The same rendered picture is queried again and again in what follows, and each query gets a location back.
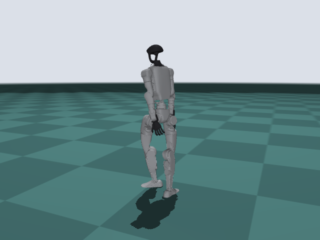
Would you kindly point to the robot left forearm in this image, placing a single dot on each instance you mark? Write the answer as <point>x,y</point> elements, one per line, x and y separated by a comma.
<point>151,105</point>

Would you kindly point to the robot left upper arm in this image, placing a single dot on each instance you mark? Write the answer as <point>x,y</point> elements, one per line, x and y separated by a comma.
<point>146,75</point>

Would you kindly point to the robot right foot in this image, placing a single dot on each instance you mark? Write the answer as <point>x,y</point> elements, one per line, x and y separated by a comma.
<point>168,193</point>

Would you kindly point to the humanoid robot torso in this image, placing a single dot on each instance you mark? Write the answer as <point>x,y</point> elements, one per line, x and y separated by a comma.
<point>161,83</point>

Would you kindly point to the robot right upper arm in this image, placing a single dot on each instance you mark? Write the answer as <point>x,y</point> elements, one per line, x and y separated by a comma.
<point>172,81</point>

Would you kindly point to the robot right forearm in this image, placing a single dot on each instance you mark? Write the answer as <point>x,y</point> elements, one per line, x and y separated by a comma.
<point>171,102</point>

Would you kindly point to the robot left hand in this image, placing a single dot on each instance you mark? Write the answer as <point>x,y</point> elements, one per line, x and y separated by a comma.
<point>156,127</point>

